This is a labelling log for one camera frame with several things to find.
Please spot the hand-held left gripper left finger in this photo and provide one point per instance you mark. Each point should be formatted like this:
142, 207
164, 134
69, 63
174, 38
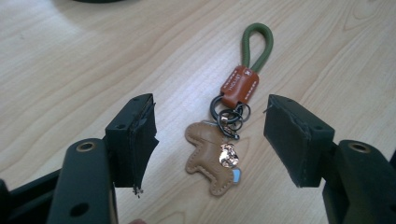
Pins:
93, 168

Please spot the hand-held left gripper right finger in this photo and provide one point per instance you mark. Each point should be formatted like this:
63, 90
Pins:
311, 149

